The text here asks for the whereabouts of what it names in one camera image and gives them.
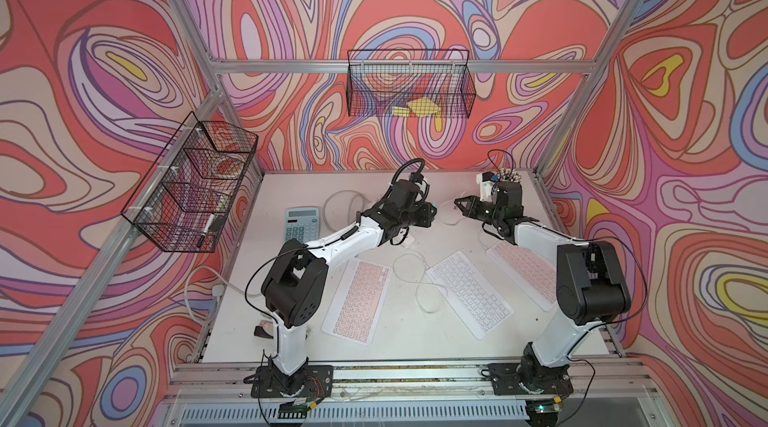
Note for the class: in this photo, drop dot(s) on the silver stapler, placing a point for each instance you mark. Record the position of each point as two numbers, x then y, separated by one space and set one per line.
264 330

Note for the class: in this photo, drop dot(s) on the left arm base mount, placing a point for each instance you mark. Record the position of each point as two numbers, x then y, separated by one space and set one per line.
311 381

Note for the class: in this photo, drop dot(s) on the black wire basket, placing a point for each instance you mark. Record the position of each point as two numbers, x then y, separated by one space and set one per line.
378 79
184 201

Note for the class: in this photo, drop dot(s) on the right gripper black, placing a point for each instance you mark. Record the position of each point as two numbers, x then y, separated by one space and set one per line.
468 211

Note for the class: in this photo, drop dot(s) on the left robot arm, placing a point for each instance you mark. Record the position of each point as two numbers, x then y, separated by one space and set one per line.
294 285

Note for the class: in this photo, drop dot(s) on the pink keyboard left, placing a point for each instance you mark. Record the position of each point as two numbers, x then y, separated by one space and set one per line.
356 307

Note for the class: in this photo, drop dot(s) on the white keyboard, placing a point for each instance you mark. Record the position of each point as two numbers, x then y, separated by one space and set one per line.
471 296

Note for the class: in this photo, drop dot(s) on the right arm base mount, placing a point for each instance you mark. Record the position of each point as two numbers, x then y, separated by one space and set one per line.
528 378

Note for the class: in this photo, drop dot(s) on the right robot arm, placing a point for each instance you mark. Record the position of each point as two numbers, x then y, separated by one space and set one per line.
589 284

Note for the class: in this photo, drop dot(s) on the black wire basket back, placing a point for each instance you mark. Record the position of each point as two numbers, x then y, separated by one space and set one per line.
378 79

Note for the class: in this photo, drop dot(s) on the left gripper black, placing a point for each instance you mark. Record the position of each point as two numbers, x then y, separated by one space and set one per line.
426 216

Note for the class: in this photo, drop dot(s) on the black wire basket left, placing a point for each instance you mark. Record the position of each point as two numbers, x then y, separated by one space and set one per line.
184 201

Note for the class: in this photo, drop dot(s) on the pencil holder cup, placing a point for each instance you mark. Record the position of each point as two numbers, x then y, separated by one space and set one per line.
509 175

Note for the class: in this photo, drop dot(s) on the yellow sticky notes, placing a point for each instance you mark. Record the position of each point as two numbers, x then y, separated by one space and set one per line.
420 108

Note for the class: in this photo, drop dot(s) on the grey calculator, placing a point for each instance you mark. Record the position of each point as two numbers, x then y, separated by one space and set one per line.
302 224

